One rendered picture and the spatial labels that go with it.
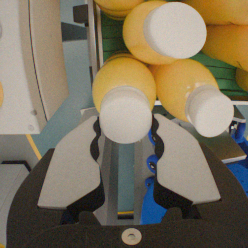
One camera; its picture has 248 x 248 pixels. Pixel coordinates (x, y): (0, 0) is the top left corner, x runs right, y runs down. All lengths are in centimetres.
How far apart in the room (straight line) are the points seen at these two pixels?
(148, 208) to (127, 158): 139
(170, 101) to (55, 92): 12
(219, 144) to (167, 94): 17
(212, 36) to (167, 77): 15
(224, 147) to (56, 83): 28
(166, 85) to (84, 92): 117
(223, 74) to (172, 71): 23
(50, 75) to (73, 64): 110
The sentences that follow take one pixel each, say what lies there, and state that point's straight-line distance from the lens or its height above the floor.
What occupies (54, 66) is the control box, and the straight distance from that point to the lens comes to 19.
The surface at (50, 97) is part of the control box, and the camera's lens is 17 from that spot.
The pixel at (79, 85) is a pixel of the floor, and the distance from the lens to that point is 130.
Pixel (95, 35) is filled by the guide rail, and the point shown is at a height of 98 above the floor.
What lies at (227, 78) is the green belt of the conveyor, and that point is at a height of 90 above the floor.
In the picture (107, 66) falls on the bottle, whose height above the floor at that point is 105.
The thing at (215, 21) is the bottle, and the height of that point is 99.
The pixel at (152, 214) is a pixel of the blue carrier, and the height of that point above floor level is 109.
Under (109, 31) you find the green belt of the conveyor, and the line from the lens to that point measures 31.
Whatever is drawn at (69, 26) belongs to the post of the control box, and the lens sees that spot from 36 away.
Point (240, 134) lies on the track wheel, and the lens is 38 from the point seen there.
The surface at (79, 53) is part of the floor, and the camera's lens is 125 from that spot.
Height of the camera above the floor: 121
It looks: 60 degrees down
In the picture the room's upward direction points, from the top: 179 degrees clockwise
